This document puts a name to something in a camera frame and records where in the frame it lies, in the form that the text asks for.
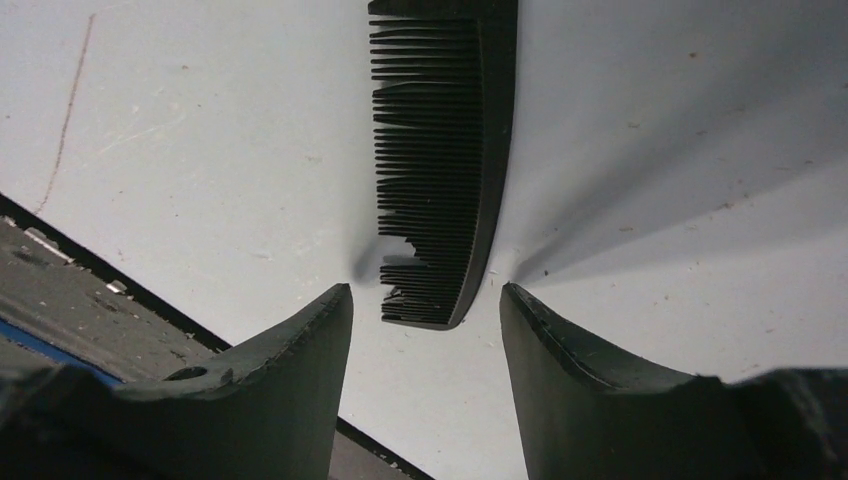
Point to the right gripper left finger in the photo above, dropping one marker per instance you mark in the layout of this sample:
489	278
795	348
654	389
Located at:
264	409

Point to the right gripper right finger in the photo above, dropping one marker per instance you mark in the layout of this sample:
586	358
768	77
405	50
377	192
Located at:
589	409

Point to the black handled comb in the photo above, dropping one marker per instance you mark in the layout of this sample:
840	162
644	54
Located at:
443	109

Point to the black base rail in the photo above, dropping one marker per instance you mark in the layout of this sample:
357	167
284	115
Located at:
61	305

